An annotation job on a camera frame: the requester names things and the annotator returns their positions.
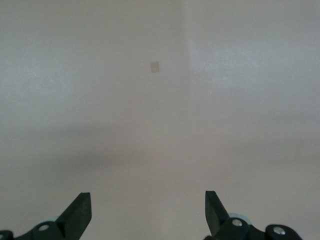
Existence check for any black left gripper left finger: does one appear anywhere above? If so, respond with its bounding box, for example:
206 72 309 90
23 191 93 240

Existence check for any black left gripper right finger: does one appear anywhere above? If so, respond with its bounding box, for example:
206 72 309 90
203 190 254 240

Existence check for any brown tape patch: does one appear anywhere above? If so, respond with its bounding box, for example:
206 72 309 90
149 60 161 74

